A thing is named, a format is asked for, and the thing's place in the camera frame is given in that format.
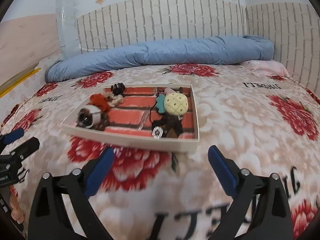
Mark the rolled blue quilt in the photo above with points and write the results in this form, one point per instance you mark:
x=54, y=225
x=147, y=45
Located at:
x=216, y=50

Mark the pink pillow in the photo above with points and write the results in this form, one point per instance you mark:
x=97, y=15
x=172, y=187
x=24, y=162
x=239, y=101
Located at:
x=265, y=68

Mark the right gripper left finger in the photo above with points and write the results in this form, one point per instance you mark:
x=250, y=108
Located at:
x=49, y=218

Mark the orange fabric scrunchie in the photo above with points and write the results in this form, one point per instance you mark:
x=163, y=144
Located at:
x=100, y=101

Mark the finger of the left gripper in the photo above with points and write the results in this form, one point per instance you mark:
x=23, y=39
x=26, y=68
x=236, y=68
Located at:
x=11, y=137
x=26, y=149

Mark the clear plastic wrapped roll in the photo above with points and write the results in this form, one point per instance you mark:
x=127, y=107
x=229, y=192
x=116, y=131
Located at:
x=67, y=28

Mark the yellow pineapple plush hair clip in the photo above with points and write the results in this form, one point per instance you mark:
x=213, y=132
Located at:
x=172, y=102

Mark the beige wooden side panel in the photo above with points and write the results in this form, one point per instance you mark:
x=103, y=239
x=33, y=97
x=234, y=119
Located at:
x=25, y=42

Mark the white brick-pattern headboard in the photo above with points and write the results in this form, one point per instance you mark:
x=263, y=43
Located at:
x=292, y=27

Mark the brick-lined white tray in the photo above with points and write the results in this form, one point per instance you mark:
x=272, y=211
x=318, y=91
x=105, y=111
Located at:
x=130, y=122

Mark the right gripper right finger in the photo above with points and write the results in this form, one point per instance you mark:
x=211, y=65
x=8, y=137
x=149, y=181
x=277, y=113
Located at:
x=260, y=208

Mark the black scrunchie with charm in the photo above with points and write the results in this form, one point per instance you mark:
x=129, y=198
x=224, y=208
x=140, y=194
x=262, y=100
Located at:
x=169, y=126

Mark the left hand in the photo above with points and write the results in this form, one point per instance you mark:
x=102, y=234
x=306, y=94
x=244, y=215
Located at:
x=16, y=212

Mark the black claw hair clip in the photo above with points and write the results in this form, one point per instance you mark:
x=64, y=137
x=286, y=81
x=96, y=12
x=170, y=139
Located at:
x=118, y=89

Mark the floral red beige blanket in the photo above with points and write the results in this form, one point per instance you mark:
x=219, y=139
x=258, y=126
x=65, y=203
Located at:
x=265, y=124

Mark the cream fabric scrunchie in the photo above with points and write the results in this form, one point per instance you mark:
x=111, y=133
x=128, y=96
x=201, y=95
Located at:
x=115, y=101

